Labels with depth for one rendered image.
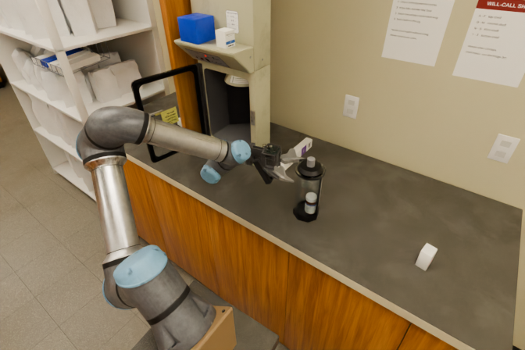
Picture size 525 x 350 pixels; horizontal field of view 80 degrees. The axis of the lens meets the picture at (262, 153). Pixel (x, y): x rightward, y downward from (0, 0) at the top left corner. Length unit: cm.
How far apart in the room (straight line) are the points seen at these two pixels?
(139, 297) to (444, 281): 91
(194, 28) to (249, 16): 21
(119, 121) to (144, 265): 37
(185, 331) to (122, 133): 51
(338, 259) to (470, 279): 42
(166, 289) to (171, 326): 8
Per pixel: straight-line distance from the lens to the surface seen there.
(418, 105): 151
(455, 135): 154
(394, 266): 120
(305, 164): 113
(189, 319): 82
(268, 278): 150
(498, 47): 141
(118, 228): 94
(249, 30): 124
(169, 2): 143
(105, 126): 92
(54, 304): 249
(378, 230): 129
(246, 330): 101
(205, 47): 126
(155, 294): 80
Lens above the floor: 185
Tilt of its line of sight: 35 degrees down
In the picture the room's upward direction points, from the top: 1 degrees counter-clockwise
